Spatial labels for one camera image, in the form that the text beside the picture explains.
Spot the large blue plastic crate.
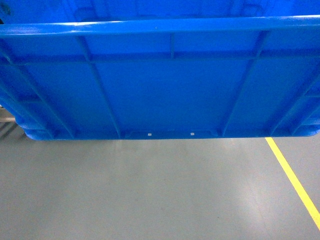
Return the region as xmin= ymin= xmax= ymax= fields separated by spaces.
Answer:
xmin=0 ymin=0 xmax=320 ymax=141

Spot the steel roller shelf rack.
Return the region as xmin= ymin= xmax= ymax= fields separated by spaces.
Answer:
xmin=0 ymin=106 xmax=25 ymax=141

